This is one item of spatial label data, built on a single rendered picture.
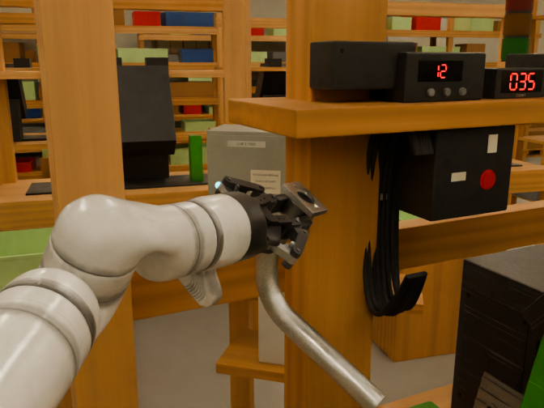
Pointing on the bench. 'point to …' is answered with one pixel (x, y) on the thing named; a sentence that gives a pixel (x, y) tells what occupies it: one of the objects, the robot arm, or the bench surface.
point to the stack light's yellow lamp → (517, 25)
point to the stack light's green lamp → (516, 44)
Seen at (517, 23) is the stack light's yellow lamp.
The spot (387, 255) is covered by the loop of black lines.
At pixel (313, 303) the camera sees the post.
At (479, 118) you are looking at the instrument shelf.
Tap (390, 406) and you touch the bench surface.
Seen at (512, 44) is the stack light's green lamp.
